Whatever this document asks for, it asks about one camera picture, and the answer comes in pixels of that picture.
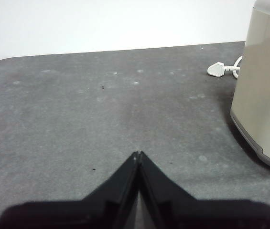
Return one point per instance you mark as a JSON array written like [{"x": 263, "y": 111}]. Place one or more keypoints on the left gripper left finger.
[{"x": 89, "y": 212}]

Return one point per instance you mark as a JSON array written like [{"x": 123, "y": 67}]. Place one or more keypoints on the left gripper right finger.
[{"x": 192, "y": 212}]

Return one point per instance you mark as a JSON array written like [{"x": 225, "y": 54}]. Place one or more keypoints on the cream toaster with chrome top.
[{"x": 263, "y": 83}]

